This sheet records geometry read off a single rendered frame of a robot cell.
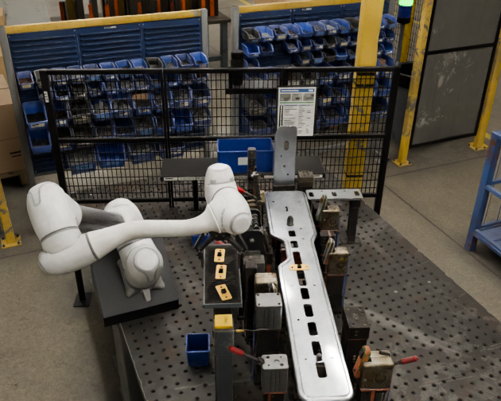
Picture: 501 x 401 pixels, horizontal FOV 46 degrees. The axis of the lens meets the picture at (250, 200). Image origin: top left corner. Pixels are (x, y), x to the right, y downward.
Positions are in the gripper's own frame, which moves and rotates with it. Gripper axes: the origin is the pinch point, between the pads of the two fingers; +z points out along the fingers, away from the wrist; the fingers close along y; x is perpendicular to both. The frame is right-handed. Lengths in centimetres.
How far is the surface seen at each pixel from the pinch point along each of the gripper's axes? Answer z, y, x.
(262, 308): 9.9, 15.8, -13.3
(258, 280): 12.0, 14.2, 5.5
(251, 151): 1, 10, 99
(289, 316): 19.7, 26.7, -6.3
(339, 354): 20, 44, -26
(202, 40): -7, -31, 275
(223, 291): 2.8, 1.6, -12.9
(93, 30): -22, -105, 242
